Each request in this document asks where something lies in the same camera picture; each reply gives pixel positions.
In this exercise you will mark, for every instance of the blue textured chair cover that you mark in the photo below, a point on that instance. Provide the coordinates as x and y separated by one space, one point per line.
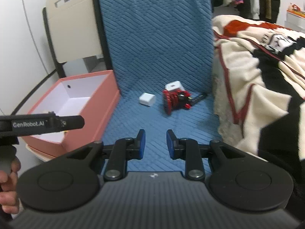
153 43

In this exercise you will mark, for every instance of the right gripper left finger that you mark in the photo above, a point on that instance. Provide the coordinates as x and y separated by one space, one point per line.
122 151

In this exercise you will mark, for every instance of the pink cardboard box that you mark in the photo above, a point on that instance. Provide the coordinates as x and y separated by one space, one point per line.
94 96

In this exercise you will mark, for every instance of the white dresser with items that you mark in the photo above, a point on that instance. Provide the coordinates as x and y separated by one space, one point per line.
295 19

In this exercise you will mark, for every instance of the small white charger cube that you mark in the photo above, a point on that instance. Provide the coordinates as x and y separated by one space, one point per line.
147 99

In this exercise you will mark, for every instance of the red black tripod ball head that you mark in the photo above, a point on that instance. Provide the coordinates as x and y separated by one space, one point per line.
176 99

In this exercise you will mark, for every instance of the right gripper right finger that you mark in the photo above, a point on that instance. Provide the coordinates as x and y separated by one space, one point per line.
191 152

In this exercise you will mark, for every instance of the black usb stick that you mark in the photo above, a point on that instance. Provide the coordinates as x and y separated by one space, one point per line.
198 98

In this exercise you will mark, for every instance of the floral lace bed cover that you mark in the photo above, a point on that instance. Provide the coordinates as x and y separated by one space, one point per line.
228 130

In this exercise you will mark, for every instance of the person's left hand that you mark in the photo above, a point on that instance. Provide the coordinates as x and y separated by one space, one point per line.
9 198

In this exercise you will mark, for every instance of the white charger with port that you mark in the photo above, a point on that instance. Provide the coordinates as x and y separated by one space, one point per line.
176 85

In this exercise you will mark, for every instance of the red white black blanket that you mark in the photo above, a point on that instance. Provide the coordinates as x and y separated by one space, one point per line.
263 68

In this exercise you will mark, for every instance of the beige chair backrest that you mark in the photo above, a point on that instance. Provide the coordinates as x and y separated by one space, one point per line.
75 30

